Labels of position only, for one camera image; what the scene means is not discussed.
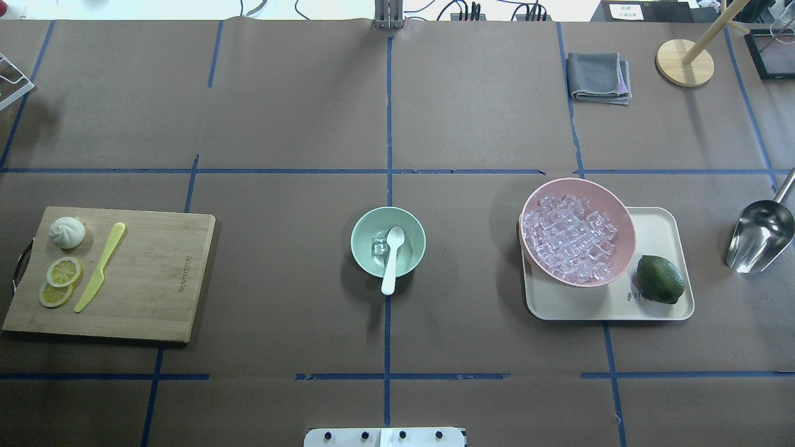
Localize lemon slice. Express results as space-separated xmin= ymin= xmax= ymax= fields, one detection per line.
xmin=45 ymin=256 xmax=83 ymax=288
xmin=38 ymin=282 xmax=74 ymax=309

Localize yellow plastic knife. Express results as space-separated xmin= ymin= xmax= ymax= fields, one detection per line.
xmin=74 ymin=222 xmax=127 ymax=314

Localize beige plastic tray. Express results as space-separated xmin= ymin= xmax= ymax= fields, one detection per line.
xmin=523 ymin=207 xmax=695 ymax=322

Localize white wire cup rack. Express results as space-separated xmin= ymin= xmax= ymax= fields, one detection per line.
xmin=0 ymin=53 xmax=35 ymax=111

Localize pink bowl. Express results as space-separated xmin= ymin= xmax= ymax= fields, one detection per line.
xmin=519 ymin=178 xmax=637 ymax=287

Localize folded grey cloth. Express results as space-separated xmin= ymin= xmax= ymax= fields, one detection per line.
xmin=566 ymin=53 xmax=632 ymax=106

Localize wooden mug tree stand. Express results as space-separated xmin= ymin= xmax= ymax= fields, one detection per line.
xmin=655 ymin=1 xmax=750 ymax=88

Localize clear ice cubes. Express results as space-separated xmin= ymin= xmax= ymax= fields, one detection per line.
xmin=519 ymin=194 xmax=619 ymax=285

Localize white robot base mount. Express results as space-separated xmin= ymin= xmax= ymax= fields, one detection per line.
xmin=303 ymin=427 xmax=468 ymax=446

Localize lower lemon slice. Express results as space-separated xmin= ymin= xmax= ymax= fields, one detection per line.
xmin=38 ymin=282 xmax=74 ymax=309

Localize wooden cutting board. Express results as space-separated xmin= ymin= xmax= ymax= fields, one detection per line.
xmin=3 ymin=206 xmax=216 ymax=343

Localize mint green bowl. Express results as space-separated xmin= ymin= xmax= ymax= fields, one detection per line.
xmin=350 ymin=207 xmax=427 ymax=278

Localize green lime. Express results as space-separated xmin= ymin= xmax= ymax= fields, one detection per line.
xmin=636 ymin=255 xmax=685 ymax=305

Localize white plastic spoon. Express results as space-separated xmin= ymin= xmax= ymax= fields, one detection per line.
xmin=381 ymin=226 xmax=405 ymax=296

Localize steel ice scoop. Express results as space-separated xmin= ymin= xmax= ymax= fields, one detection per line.
xmin=726 ymin=169 xmax=794 ymax=273

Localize upper lemon slice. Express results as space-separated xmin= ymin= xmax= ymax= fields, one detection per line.
xmin=45 ymin=256 xmax=83 ymax=288

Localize single clear ice cube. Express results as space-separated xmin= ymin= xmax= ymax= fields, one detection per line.
xmin=371 ymin=237 xmax=389 ymax=258

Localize mirror tray glass rack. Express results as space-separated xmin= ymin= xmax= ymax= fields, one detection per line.
xmin=744 ymin=28 xmax=794 ymax=80

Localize aluminium frame post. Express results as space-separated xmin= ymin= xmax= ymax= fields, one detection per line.
xmin=374 ymin=0 xmax=406 ymax=29

